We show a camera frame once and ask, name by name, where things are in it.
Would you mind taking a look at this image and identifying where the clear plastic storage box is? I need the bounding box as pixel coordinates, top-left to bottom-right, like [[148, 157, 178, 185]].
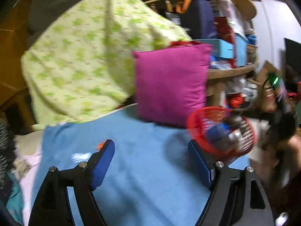
[[218, 0, 244, 36]]

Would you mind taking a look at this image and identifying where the wooden bench table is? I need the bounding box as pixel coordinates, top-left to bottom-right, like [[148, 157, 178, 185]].
[[206, 64, 255, 106]]

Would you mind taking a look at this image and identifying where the orange wrapper bundle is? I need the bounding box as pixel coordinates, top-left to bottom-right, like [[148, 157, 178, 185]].
[[97, 142, 105, 150]]

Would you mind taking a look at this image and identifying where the light blue fashion box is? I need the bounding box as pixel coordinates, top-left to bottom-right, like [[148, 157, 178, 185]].
[[195, 39, 235, 59]]

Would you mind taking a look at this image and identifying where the green clover quilt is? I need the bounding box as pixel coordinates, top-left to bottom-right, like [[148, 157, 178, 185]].
[[21, 0, 190, 126]]

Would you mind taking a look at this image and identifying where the open cardboard carton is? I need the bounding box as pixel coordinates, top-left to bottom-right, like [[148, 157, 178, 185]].
[[255, 60, 281, 89]]

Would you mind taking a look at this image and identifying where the black white dotted cloth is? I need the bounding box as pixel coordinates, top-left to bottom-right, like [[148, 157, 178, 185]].
[[1, 118, 16, 189]]

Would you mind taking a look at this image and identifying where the navy blue bag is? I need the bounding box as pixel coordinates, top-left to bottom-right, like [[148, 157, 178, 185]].
[[177, 0, 217, 39]]

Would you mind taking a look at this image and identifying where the magenta pillow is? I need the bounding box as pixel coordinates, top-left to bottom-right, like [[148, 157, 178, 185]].
[[132, 43, 212, 127]]

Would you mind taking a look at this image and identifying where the red mesh basket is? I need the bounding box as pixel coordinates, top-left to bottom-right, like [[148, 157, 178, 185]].
[[186, 106, 256, 165]]

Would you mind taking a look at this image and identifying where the dark red gift box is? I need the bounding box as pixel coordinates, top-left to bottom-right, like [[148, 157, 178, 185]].
[[215, 17, 235, 45]]

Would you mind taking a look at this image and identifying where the light blue storage bin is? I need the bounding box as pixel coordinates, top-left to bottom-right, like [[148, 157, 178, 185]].
[[234, 33, 247, 67]]

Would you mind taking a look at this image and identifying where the orange wooden cabinet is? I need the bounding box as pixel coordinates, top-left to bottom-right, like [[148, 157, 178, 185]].
[[1, 0, 34, 129]]

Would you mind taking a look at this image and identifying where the teal jacket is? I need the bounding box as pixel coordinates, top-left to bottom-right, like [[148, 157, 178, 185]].
[[6, 172, 24, 225]]

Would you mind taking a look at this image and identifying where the light blue tissue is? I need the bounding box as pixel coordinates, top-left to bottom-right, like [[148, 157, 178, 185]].
[[71, 153, 92, 163]]

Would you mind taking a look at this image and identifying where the blue white small box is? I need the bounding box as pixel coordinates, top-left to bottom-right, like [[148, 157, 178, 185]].
[[204, 122, 230, 144]]

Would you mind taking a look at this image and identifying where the blue fleece blanket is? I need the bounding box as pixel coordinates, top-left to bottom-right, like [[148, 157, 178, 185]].
[[30, 103, 250, 226]]

